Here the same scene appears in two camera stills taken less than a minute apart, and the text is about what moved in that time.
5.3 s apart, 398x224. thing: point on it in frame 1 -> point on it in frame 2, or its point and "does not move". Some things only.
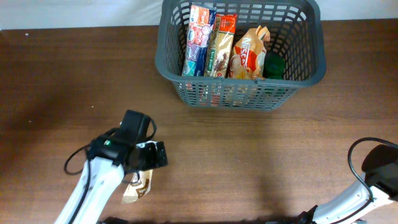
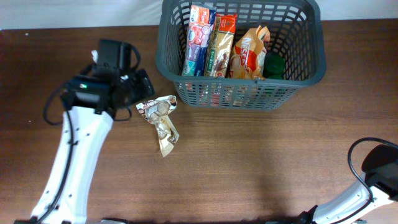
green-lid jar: [274, 92] does not move
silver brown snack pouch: [139, 185] -> [156, 111]
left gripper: [155, 161] -> [144, 85]
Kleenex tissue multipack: [201, 19] does not move
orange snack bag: [249, 53] does not move
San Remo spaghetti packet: [221, 45] does not move
